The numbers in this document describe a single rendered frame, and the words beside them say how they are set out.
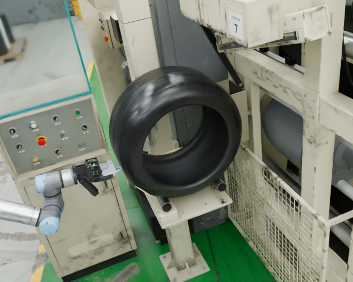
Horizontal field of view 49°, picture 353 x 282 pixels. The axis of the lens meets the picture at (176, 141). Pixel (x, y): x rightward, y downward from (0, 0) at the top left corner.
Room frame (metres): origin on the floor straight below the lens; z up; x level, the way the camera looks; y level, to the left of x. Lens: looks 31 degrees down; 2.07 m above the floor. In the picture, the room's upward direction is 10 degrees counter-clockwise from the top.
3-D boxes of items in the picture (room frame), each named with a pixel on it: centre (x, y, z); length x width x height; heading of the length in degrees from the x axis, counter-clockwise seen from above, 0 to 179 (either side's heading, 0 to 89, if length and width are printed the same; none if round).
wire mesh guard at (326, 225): (1.42, -0.37, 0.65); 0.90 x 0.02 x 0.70; 15
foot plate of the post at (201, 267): (1.80, 0.09, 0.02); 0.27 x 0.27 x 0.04; 15
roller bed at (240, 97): (1.87, -0.30, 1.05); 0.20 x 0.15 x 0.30; 15
